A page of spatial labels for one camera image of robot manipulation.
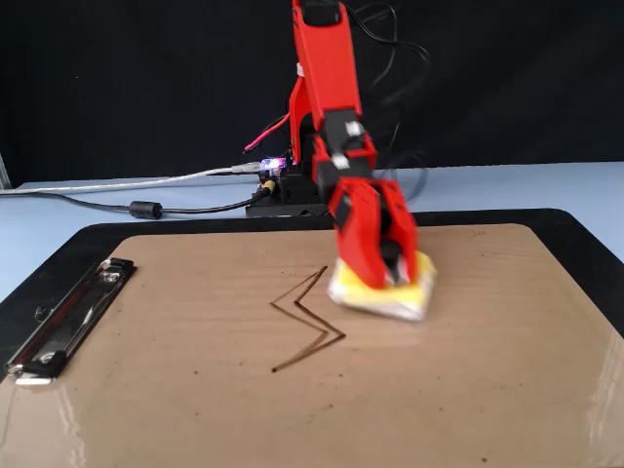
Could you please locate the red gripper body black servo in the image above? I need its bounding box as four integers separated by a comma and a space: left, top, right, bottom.
327, 175, 395, 241

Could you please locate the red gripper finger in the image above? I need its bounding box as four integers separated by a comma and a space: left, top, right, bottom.
381, 179, 420, 286
334, 191, 390, 290

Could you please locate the yellow and white sponge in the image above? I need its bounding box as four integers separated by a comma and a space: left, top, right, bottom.
326, 251, 439, 323

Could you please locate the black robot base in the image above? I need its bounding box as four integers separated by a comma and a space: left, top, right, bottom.
245, 164, 329, 218

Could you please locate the controller board with LEDs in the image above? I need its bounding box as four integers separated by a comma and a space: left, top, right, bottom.
257, 155, 289, 177

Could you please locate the black desk mat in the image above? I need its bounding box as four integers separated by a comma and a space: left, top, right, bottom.
0, 208, 624, 389

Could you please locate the brown clipboard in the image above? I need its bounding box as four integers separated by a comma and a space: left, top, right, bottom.
0, 222, 624, 468

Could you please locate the black backdrop cloth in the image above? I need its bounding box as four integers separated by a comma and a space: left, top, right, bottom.
0, 0, 624, 189

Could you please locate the silver metal clipboard clip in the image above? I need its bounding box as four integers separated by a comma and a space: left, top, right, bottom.
3, 256, 138, 386

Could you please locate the red wire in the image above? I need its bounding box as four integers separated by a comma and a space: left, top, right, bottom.
243, 114, 293, 155

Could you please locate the black power cable with ferrite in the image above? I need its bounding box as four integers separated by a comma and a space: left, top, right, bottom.
28, 183, 279, 221

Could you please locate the silver braided USB cable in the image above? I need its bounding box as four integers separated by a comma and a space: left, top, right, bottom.
0, 164, 262, 196

